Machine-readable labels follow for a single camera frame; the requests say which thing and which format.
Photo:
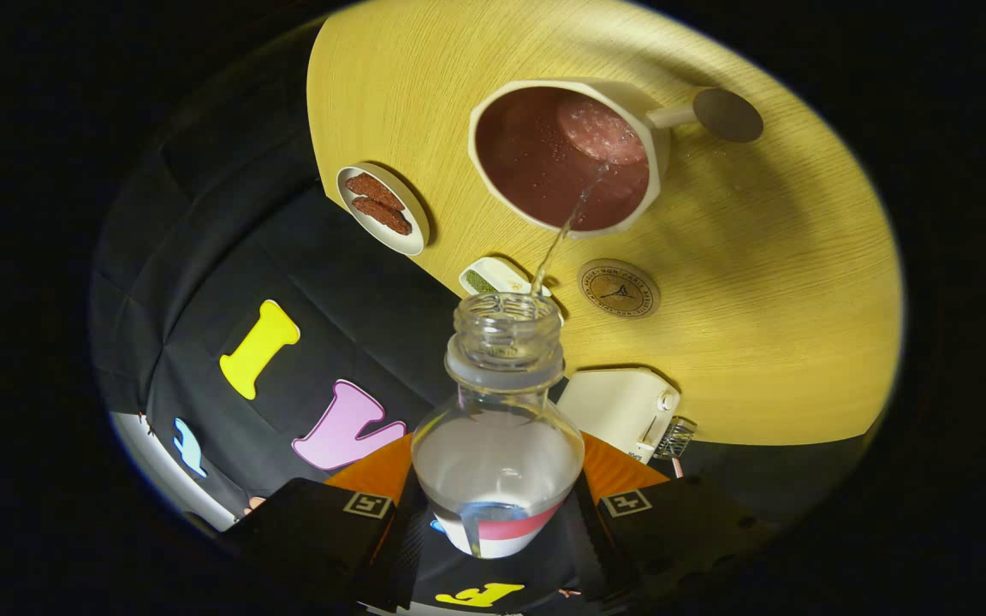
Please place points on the red meat piece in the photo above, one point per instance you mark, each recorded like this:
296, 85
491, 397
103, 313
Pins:
383, 216
373, 190

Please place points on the small white square dish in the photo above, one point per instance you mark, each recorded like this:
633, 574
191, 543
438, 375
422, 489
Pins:
501, 272

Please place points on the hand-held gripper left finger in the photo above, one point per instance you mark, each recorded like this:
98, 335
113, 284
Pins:
313, 530

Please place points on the white round plate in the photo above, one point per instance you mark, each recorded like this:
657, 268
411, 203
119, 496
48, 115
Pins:
407, 235

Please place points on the metal mesh holder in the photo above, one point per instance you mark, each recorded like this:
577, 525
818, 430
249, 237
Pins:
675, 436

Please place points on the round wooden coaster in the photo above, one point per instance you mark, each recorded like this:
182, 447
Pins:
619, 289

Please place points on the black backdrop cloth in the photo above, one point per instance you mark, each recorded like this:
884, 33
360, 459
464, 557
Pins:
202, 257

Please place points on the white toaster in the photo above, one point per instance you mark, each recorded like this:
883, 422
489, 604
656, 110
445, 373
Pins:
608, 411

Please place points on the wooden table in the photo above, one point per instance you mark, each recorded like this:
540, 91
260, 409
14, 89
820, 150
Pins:
758, 299

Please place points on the clear plastic juice bottle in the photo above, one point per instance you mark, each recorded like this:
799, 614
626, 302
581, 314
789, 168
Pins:
497, 479

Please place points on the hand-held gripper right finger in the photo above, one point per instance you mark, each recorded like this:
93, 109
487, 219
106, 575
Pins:
681, 530

